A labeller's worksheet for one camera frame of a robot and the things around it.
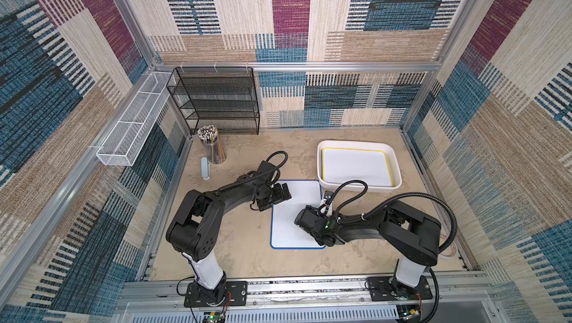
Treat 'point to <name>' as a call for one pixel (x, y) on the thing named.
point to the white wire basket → (121, 146)
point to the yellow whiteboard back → (339, 165)
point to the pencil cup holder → (209, 135)
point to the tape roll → (450, 251)
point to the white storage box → (364, 144)
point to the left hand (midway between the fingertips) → (284, 203)
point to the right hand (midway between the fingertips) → (322, 213)
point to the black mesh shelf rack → (224, 97)
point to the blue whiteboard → (284, 233)
